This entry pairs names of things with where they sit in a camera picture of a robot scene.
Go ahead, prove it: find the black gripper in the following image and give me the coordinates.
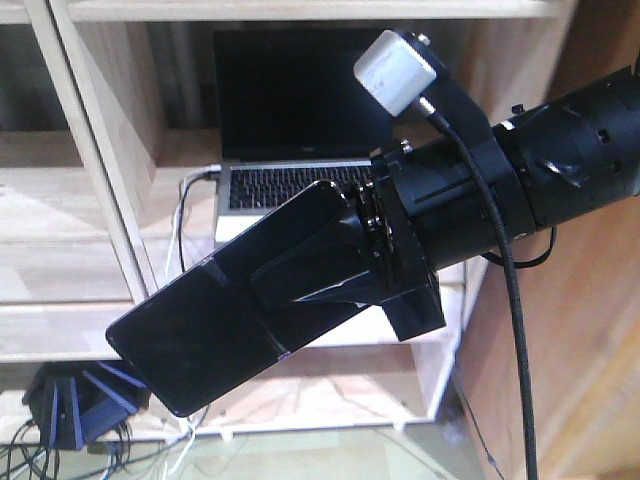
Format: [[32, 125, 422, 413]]
[[249, 132, 511, 342]]

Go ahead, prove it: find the black smartphone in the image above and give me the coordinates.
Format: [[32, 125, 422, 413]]
[[105, 180, 361, 417]]

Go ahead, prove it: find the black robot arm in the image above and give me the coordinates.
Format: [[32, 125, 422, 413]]
[[249, 69, 639, 350]]

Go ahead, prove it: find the silver laptop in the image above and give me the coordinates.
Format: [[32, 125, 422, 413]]
[[213, 28, 393, 244]]

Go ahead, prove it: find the wooden shelf unit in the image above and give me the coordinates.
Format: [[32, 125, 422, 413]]
[[1, 1, 576, 441]]

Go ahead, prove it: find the blue black box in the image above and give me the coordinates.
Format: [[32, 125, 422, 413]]
[[22, 360, 150, 451]]

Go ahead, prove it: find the black laptop cable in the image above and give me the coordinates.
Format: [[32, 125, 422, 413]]
[[175, 167, 221, 271]]

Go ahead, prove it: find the black braided cable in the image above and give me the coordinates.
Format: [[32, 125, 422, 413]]
[[417, 97, 539, 480]]

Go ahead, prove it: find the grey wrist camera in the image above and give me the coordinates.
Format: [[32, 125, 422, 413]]
[[353, 30, 437, 117]]

